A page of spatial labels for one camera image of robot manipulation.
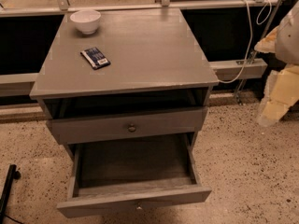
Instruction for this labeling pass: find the dark blue snack packet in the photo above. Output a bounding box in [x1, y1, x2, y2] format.
[80, 47, 111, 70]

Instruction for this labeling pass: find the thin metal tripod leg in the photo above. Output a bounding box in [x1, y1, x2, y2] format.
[232, 0, 283, 105]

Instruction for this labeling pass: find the white ceramic bowl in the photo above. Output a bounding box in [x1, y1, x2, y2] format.
[70, 9, 101, 35]

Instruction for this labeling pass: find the grey wooden drawer cabinet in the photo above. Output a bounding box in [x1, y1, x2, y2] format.
[29, 7, 220, 161]

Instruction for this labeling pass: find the grey metal railing frame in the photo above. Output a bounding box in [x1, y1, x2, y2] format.
[0, 0, 284, 97]

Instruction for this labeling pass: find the grey top drawer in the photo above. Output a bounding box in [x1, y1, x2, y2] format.
[47, 107, 207, 145]

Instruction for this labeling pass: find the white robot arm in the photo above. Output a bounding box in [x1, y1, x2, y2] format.
[254, 1, 299, 127]

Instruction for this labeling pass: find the grey drawer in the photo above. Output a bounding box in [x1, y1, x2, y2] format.
[57, 134, 211, 217]
[47, 107, 207, 145]

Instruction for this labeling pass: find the black stand base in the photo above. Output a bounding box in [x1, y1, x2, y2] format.
[0, 164, 21, 224]

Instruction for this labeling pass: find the white cable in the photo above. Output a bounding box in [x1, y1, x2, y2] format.
[216, 0, 274, 85]

